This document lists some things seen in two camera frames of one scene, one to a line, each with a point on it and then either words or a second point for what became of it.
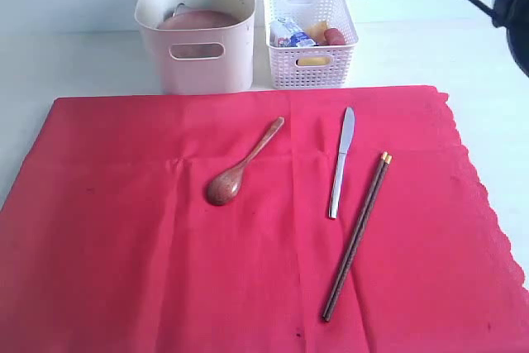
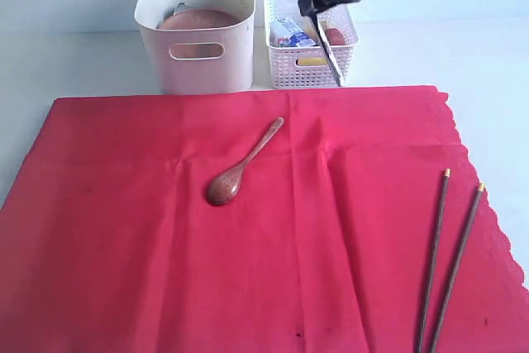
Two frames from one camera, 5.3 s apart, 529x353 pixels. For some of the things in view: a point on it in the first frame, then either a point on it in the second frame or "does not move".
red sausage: (334, 37) does not move
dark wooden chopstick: (324, 315) to (434, 259)
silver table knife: (347, 135) to (329, 54)
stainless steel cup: (181, 8) does not move
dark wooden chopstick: (387, 162) to (457, 267)
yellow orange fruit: (314, 61) does not move
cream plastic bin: (192, 61) does not move
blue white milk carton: (285, 34) does not move
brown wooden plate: (196, 20) does not move
